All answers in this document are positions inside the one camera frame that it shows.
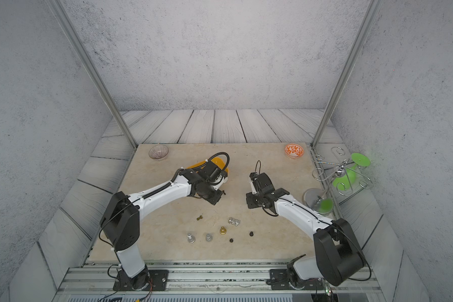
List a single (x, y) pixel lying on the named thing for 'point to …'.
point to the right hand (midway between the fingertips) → (252, 198)
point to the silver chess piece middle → (209, 238)
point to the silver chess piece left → (190, 239)
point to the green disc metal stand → (321, 201)
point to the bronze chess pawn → (198, 218)
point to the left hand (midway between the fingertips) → (221, 199)
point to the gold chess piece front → (223, 231)
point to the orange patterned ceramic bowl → (294, 151)
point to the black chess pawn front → (231, 240)
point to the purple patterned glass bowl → (158, 152)
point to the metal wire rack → (343, 169)
